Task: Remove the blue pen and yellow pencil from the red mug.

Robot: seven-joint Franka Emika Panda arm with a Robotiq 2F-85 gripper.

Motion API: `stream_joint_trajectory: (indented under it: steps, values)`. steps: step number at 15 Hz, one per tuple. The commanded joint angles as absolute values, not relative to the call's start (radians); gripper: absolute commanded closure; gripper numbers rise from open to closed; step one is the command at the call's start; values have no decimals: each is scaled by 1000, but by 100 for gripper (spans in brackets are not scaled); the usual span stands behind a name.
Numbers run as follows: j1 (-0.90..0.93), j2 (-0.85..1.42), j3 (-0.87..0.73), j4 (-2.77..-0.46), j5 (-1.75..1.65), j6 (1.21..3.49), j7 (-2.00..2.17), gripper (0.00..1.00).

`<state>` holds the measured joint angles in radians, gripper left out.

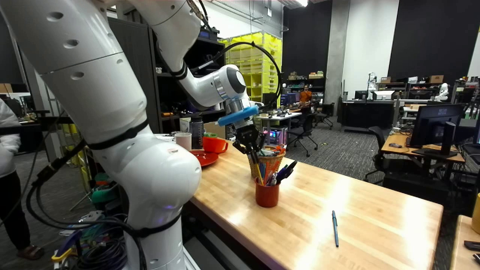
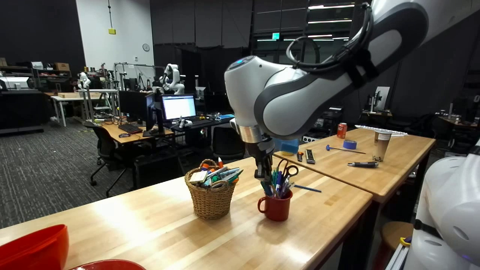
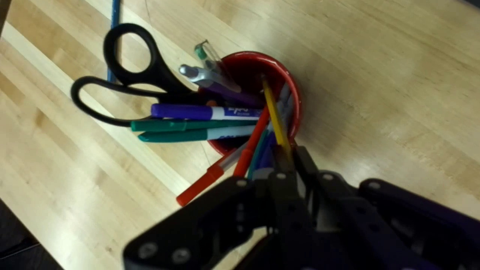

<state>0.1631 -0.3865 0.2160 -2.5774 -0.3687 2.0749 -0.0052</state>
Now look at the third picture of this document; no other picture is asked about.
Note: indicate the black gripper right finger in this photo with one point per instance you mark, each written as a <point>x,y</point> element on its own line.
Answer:
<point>380,220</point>

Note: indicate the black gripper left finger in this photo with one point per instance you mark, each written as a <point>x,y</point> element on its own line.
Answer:
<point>226,220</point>

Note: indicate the yellow pencil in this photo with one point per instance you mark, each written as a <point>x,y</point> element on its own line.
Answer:
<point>277,118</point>

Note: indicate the grey pen red cap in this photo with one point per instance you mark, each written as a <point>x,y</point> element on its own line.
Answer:
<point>200,185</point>

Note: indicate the purple pen silver clip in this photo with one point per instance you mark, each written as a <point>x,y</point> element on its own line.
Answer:
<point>211,80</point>

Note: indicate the red mug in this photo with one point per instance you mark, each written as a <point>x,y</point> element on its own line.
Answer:
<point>286,85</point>

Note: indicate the clear green pen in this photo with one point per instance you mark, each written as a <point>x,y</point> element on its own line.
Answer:
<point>208,53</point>

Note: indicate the green marker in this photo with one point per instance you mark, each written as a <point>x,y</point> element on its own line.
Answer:
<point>170,125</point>
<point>175,136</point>

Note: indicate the purple marker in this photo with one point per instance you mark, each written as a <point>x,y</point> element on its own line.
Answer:
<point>185,112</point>

